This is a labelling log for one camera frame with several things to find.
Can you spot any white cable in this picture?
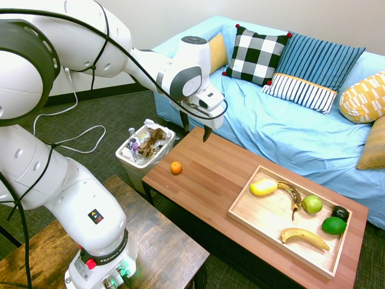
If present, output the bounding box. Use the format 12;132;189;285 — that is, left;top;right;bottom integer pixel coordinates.
32;67;106;155

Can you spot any crumpled brown paper bag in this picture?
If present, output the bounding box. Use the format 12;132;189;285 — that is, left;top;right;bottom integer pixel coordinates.
137;128;168;158

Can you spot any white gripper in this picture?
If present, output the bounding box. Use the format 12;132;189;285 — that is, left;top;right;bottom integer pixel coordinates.
179;98;226;143

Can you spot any green apple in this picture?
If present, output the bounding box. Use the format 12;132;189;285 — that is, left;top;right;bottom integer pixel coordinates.
301;194;324;214

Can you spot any green lime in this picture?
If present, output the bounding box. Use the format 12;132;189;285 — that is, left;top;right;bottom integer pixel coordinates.
321;216;348;236

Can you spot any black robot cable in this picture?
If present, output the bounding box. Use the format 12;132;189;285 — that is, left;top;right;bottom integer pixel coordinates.
0;8;229;289

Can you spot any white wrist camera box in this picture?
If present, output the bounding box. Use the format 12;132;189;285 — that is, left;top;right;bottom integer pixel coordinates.
197;86;226;111

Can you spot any blue striped pillow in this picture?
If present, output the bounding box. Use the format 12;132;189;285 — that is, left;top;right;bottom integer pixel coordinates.
275;31;366;93

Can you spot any black white checkered pillow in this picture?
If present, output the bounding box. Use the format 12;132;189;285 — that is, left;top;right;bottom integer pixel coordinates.
221;23;293;87

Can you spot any plain mustard pillow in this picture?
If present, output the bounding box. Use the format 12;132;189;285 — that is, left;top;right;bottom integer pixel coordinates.
208;32;230;75

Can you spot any white plastic trash bin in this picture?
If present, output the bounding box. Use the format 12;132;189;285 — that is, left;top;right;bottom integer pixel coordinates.
115;125;176;198

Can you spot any mustard striped pillow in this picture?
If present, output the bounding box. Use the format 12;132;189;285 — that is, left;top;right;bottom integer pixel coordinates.
356;116;385;171

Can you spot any yellow white patterned bolster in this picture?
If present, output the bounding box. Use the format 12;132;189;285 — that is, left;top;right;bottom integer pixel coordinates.
339;70;385;124

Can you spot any light blue couch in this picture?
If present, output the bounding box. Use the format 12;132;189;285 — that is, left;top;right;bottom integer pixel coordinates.
152;15;385;231

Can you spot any reddish wooden coffee table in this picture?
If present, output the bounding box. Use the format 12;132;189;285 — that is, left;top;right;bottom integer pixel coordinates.
141;125;369;289

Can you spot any light wooden tray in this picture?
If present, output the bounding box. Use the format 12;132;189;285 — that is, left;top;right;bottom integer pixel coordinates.
227;164;353;281

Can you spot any yellow banana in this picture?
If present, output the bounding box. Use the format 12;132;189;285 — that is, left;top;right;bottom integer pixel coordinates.
280;228;331;252

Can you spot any white navy striped pillow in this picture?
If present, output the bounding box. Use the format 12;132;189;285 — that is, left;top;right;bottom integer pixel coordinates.
260;73;339;116

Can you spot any dark avocado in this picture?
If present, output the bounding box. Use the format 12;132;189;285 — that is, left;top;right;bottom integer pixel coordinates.
331;206;350;222

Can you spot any clear purple-label plastic bottle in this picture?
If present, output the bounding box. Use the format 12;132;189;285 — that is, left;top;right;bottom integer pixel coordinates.
126;127;141;160

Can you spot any crumpled white paper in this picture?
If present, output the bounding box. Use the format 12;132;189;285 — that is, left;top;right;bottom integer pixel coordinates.
140;118;165;136

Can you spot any rustic dark wood table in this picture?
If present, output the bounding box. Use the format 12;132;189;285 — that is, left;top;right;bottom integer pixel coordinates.
0;173;211;289

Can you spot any yellow lemon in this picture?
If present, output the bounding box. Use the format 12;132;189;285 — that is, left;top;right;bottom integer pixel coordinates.
249;178;278;196

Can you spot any overripe brown banana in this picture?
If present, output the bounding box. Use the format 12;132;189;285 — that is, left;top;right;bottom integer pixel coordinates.
276;179;303;222

